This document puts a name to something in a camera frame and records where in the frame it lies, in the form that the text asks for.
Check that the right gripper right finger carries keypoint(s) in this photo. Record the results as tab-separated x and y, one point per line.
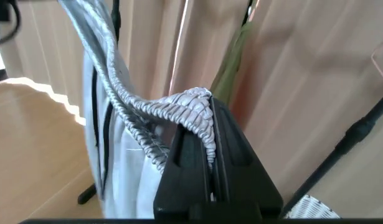
244	183

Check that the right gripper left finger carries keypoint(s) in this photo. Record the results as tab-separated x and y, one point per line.
185	183

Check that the pale grey garment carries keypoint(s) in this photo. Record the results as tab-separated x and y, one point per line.
125	174

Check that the green printed shirt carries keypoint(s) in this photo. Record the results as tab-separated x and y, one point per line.
231	71

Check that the white laundry basket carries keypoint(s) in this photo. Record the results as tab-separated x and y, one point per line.
309	208

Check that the black clothes rack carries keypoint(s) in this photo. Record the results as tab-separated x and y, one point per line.
356	130

